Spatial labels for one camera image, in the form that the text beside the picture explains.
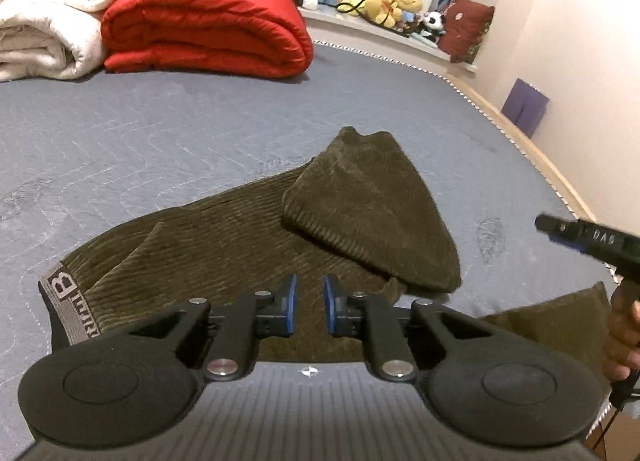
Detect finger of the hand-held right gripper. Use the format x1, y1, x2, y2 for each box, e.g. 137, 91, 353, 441
535, 213, 640, 268

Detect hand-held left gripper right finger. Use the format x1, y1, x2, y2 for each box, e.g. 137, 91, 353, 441
322, 273, 494, 383

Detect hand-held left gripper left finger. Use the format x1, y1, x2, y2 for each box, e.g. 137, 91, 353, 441
131, 273, 299, 383

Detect olive corduroy pants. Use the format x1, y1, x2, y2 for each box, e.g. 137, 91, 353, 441
39, 126, 621, 387

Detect person's right hand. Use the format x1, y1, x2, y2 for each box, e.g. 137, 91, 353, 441
602, 283, 640, 384

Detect dark red cushion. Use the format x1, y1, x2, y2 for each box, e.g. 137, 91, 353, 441
439, 0, 496, 64

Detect panda plush toy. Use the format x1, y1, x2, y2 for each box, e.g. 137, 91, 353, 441
419, 11, 447, 38

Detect white window ledge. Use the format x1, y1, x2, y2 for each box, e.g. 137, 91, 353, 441
299, 6, 479, 72

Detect red folded duvet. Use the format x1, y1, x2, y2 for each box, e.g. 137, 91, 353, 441
100, 0, 316, 82

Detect white folded blanket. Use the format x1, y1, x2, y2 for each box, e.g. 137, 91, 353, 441
0, 0, 133, 82

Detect black cable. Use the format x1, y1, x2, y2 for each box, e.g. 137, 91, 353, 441
595, 403, 623, 449

